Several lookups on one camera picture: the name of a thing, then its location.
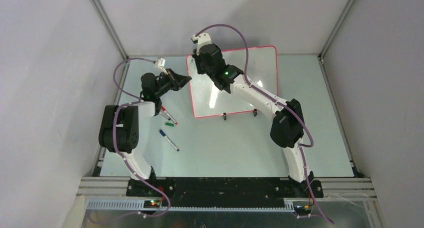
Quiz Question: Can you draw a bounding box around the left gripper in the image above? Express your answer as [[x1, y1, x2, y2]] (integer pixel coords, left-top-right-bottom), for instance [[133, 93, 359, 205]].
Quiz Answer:
[[154, 68, 192, 98]]

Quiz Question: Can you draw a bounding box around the pink framed whiteboard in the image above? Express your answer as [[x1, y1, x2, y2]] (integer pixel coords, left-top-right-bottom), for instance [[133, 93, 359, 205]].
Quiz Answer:
[[185, 45, 279, 118]]

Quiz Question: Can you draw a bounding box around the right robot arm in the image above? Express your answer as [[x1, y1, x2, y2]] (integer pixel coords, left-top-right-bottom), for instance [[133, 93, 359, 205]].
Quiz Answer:
[[192, 44, 311, 197]]

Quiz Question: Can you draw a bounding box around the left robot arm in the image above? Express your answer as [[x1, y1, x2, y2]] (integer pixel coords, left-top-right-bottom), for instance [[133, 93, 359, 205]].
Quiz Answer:
[[98, 69, 192, 196]]

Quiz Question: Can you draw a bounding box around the red whiteboard marker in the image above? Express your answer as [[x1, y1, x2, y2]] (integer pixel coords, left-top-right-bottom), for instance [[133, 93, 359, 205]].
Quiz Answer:
[[161, 106, 178, 125]]

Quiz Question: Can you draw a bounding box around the black whiteboard marker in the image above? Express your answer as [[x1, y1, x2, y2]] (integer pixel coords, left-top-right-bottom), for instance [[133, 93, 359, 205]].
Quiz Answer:
[[160, 111, 171, 121]]

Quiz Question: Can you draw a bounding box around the blue whiteboard marker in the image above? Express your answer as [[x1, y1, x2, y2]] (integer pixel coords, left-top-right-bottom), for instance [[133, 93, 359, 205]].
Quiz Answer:
[[159, 129, 180, 151]]

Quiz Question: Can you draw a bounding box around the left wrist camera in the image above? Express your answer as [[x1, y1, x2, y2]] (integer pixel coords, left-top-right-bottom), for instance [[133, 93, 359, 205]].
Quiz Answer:
[[154, 57, 169, 75]]

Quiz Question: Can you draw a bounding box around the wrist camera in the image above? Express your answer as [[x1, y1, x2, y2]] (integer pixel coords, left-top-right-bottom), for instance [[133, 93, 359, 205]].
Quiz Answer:
[[154, 57, 169, 75], [191, 33, 212, 56]]

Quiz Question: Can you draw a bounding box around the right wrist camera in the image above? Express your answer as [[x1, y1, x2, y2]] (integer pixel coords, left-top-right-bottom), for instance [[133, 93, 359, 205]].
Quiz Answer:
[[191, 33, 212, 56]]

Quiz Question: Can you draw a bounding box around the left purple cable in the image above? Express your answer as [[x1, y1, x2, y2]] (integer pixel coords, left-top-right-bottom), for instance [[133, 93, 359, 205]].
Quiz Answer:
[[86, 58, 171, 222]]

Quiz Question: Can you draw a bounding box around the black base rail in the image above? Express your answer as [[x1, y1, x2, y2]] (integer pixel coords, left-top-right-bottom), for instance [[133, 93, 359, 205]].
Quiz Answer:
[[126, 177, 324, 208]]

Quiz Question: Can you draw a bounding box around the aluminium frame front rail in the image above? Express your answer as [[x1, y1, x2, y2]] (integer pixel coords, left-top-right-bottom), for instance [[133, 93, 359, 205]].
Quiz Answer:
[[76, 176, 379, 214]]

